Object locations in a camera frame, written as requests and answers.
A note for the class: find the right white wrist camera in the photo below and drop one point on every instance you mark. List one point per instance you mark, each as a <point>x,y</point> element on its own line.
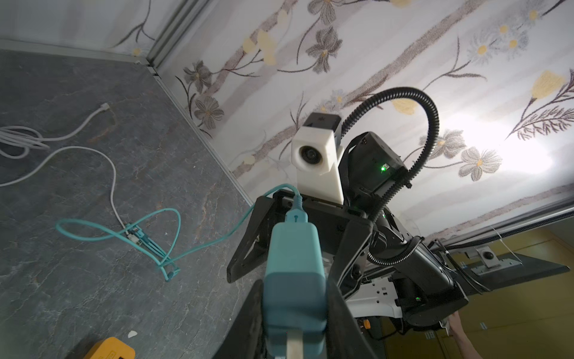
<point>315,153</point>

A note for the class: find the orange power strip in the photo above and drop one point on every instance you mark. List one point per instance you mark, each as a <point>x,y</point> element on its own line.
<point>110,348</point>

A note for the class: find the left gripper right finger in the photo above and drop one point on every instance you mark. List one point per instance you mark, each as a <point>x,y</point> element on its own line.
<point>343,336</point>

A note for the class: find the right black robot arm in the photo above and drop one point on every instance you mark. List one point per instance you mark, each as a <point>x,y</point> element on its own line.
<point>415,283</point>

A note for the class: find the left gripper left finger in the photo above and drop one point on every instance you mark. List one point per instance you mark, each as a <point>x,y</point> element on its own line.
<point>245,338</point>

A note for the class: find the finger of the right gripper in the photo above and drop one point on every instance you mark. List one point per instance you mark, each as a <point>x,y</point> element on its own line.
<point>252,250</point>
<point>354,240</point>

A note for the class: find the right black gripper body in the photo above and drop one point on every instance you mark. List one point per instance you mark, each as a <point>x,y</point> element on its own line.
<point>335,223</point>

